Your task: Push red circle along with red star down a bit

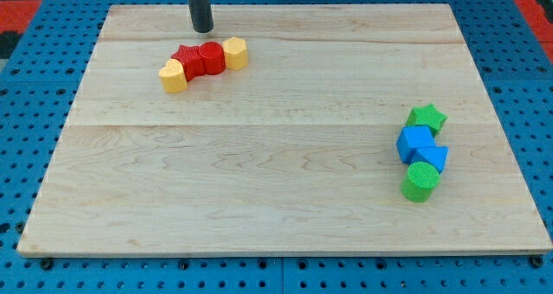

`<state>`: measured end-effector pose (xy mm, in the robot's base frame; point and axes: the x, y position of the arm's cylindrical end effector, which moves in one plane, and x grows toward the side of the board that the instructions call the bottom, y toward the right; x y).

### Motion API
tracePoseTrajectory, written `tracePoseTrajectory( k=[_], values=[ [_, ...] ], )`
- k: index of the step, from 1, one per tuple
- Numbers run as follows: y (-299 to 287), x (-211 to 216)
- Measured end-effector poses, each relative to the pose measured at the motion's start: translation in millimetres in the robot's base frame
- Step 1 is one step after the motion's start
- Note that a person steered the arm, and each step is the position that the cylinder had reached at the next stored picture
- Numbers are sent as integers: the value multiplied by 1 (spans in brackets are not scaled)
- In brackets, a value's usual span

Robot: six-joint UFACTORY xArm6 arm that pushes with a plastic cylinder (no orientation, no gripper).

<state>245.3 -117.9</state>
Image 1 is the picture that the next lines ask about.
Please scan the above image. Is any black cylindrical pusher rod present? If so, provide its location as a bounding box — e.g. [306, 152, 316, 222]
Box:
[188, 0, 213, 33]

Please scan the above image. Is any yellow hexagon block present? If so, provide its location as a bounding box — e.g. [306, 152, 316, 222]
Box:
[222, 37, 249, 70]

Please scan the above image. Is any red cylinder block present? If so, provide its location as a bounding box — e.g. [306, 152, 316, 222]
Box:
[199, 42, 226, 75]

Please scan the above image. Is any red star block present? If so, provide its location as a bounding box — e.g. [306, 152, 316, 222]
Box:
[171, 45, 206, 81]

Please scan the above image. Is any blue triangle block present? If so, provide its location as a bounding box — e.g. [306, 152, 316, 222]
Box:
[410, 146, 449, 174]

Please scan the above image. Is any wooden board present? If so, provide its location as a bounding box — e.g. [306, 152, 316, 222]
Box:
[17, 4, 552, 258]

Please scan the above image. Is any green star block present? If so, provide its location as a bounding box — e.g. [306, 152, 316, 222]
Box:
[405, 104, 448, 137]

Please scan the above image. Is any green cylinder block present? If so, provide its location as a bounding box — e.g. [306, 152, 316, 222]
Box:
[400, 162, 441, 203]

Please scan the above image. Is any blue cube block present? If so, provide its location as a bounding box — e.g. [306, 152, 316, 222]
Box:
[396, 125, 435, 163]

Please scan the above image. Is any yellow heart block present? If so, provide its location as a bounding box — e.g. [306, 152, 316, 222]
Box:
[158, 59, 188, 93]

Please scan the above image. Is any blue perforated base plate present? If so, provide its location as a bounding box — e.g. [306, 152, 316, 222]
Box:
[1, 0, 552, 293]

